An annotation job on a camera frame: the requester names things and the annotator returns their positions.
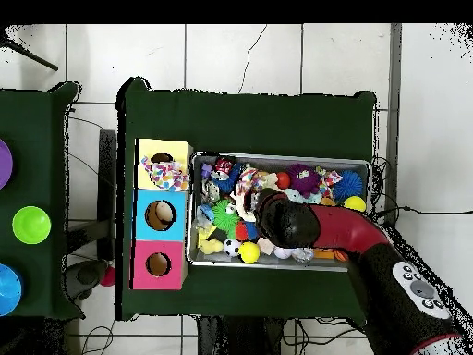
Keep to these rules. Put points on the polka dot cloth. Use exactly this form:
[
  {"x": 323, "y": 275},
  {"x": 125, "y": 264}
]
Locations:
[
  {"x": 255, "y": 179},
  {"x": 329, "y": 177},
  {"x": 166, "y": 175}
]

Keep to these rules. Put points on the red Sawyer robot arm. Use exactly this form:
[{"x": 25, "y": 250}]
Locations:
[{"x": 343, "y": 229}]

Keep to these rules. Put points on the shallow silver mesh bin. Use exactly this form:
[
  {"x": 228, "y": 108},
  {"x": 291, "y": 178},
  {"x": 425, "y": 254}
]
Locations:
[{"x": 273, "y": 263}]

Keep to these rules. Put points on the wooden three-hole box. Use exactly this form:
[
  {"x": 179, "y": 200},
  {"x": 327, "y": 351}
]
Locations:
[{"x": 162, "y": 266}]

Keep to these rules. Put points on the blue spiky ball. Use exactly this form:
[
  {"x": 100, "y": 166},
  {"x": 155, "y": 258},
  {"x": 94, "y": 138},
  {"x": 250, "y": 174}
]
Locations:
[
  {"x": 347, "y": 185},
  {"x": 231, "y": 179}
]

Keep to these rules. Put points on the cream knitted cloth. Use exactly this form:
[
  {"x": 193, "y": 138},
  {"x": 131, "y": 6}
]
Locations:
[{"x": 245, "y": 212}]

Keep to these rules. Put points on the green spiky toy with eyes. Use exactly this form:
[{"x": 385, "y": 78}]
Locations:
[{"x": 223, "y": 216}]

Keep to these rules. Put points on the small orange-red ball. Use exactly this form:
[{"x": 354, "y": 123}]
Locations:
[{"x": 283, "y": 180}]

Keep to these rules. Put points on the small soccer ball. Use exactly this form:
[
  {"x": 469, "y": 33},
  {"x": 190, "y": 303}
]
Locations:
[{"x": 232, "y": 247}]

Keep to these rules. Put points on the yellow ball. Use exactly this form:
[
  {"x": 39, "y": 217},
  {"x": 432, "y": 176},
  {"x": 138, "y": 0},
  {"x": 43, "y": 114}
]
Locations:
[
  {"x": 249, "y": 253},
  {"x": 354, "y": 203}
]

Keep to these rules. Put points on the purple spiky monster toy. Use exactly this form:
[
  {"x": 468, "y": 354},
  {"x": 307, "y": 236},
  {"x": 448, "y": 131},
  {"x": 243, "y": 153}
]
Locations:
[{"x": 303, "y": 180}]

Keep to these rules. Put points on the small baseball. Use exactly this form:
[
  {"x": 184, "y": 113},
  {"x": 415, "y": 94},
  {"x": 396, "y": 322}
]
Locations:
[{"x": 282, "y": 253}]

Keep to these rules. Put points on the dark green tablecloth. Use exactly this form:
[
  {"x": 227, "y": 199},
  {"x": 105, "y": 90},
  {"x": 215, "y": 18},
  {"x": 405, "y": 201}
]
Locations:
[
  {"x": 33, "y": 122},
  {"x": 258, "y": 122}
]

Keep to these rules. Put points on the small red ball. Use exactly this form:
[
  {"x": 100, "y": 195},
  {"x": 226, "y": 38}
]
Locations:
[{"x": 108, "y": 277}]

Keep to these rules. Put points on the grey rounded base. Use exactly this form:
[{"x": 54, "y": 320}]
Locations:
[{"x": 87, "y": 275}]

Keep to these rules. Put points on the lime green bowl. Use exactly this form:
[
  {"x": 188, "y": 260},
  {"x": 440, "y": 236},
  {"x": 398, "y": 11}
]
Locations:
[{"x": 31, "y": 225}]

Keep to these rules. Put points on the purple bowl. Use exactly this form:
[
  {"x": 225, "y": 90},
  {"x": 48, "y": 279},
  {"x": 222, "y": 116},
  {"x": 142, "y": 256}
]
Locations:
[{"x": 4, "y": 164}]

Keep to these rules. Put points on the black tripod leg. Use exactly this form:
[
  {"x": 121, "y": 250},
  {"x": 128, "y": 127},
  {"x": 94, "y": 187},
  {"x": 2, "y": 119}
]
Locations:
[{"x": 33, "y": 57}]

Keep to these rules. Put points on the blue bowl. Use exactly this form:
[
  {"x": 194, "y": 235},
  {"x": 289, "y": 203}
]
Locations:
[{"x": 8, "y": 290}]

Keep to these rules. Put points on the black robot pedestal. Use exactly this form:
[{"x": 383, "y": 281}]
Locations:
[{"x": 236, "y": 340}]

